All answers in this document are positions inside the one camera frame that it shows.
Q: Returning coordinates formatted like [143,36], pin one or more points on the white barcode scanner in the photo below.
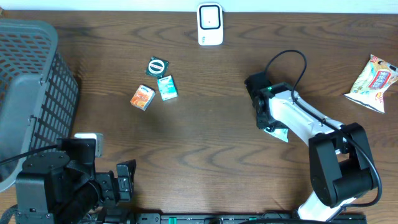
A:
[210,24]

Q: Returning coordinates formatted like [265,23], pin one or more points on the dark green round-logo packet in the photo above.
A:
[157,67]

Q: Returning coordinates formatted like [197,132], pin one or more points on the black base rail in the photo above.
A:
[201,218]

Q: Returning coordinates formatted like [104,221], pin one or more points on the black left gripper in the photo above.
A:
[126,180]

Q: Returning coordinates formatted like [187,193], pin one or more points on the orange tissue pack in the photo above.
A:
[142,97]

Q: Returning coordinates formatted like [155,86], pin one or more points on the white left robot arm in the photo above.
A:
[60,184]

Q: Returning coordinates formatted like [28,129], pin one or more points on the teal wet wipes pack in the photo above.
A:
[278,133]

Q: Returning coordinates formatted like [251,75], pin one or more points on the small teal tissue pack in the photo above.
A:
[167,88]

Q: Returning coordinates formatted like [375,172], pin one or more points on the dark grey plastic basket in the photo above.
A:
[39,94]

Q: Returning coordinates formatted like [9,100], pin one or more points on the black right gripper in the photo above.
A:
[261,124]

